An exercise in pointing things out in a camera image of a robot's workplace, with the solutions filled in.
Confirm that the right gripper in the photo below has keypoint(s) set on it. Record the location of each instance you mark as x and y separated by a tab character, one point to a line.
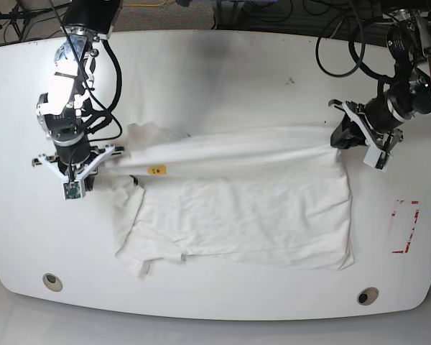
78	160

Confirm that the red tape marking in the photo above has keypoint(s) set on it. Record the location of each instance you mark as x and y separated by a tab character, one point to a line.
402	225

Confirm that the right table grommet hole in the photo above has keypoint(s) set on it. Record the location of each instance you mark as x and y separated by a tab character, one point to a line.
368	296

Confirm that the white T-shirt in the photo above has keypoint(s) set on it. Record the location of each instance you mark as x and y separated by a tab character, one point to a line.
275	196

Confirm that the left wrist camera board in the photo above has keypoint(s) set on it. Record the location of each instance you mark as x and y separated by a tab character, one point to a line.
377	158

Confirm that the table grommet hole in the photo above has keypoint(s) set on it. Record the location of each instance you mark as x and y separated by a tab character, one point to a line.
52	282
368	296

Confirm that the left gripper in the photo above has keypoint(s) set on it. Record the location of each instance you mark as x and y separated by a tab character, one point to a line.
373	124

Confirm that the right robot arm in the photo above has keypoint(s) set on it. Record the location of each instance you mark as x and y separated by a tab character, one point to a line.
69	113

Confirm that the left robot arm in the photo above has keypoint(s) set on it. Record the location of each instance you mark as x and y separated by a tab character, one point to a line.
409	42

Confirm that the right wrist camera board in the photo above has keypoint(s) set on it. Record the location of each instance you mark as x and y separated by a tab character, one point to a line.
72	190

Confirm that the black tripod stand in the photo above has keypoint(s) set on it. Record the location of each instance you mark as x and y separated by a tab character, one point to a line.
20	18

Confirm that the left table grommet hole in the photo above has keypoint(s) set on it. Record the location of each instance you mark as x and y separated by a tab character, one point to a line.
52	282

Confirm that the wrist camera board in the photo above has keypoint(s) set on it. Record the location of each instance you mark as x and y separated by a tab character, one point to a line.
72	190
377	158

